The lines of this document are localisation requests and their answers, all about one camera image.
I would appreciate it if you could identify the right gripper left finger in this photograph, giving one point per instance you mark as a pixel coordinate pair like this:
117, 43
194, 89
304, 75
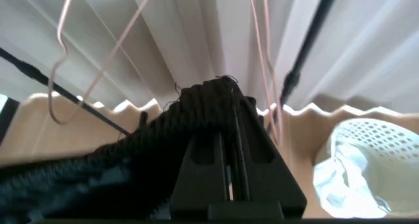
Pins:
199, 178

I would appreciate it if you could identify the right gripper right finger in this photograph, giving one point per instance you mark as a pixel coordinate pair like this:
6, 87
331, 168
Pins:
265, 178

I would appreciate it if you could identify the white printed t-shirt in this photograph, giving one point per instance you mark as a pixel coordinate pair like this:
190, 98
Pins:
343, 178

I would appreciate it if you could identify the black shorts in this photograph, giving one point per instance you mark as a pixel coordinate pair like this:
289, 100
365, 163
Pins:
98, 184

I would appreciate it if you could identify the white laundry basket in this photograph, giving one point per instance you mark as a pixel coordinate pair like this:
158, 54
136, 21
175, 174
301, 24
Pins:
402, 171

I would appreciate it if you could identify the white curtain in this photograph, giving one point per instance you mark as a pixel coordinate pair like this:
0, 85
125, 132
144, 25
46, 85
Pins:
196, 27

